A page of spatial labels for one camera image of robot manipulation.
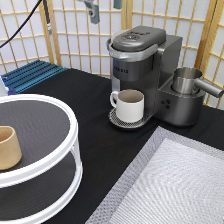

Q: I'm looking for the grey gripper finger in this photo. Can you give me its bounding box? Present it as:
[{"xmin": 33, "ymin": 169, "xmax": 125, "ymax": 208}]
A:
[
  {"xmin": 84, "ymin": 0, "xmax": 100, "ymax": 24},
  {"xmin": 113, "ymin": 0, "xmax": 122, "ymax": 9}
]

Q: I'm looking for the grey coffee machine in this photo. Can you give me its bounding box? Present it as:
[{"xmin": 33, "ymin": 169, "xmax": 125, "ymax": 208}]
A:
[{"xmin": 107, "ymin": 26, "xmax": 205, "ymax": 130}]

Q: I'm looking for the wooden shoji screen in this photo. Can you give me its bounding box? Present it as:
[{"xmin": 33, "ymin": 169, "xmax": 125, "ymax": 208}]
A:
[{"xmin": 0, "ymin": 0, "xmax": 224, "ymax": 89}]

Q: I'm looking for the blue ridged mat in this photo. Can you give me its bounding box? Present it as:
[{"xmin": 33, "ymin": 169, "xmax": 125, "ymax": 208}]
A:
[{"xmin": 2, "ymin": 60, "xmax": 66, "ymax": 95}]

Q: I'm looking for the white ceramic mug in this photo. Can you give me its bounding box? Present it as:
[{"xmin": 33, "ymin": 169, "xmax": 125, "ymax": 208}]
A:
[{"xmin": 110, "ymin": 89, "xmax": 144, "ymax": 123}]

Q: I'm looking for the steel milk frother jug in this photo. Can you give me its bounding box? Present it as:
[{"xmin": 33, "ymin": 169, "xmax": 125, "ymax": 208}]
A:
[{"xmin": 172, "ymin": 67, "xmax": 224, "ymax": 98}]

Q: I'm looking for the white two-tier round shelf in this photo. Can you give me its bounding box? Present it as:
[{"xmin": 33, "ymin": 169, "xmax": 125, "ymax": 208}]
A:
[{"xmin": 0, "ymin": 94, "xmax": 83, "ymax": 224}]

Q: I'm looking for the grey woven placemat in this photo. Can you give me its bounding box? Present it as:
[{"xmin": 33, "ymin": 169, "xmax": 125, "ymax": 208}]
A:
[{"xmin": 85, "ymin": 127, "xmax": 224, "ymax": 224}]

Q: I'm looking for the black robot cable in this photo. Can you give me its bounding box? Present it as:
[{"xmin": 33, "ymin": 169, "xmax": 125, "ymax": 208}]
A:
[{"xmin": 0, "ymin": 0, "xmax": 53, "ymax": 50}]

